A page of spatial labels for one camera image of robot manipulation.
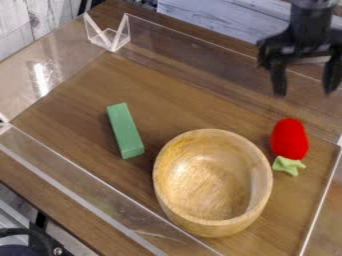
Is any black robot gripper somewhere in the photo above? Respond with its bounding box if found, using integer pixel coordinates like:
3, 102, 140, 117
257, 0, 342, 97

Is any red plush strawberry toy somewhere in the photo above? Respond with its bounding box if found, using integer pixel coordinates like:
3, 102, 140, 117
270, 118, 310, 176

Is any wooden bowl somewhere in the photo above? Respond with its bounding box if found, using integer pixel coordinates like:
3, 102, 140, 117
152, 129, 273, 238

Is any green rectangular block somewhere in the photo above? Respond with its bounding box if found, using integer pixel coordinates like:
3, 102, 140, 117
107, 103, 144, 159

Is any black table clamp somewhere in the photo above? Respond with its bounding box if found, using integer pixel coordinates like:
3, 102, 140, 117
28, 213, 75, 256

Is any clear acrylic tray enclosure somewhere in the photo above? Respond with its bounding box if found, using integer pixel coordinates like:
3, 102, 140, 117
0, 15, 342, 256

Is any black cable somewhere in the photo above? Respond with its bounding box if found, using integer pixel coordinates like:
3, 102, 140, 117
0, 228, 46, 256

